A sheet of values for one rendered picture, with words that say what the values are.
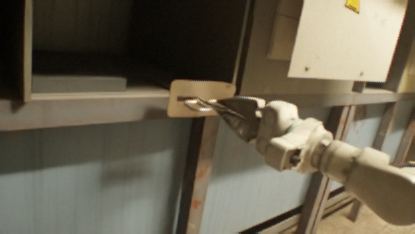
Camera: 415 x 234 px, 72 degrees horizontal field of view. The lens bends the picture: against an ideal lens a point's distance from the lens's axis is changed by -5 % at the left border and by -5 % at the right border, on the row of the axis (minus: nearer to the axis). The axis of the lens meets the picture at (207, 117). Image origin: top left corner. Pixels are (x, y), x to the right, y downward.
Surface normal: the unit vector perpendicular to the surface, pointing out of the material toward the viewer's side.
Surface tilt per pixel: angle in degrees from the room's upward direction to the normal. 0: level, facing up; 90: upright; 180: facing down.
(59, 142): 90
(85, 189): 90
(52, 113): 90
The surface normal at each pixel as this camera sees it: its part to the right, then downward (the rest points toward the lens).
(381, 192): -0.85, -0.01
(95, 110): 0.62, 0.32
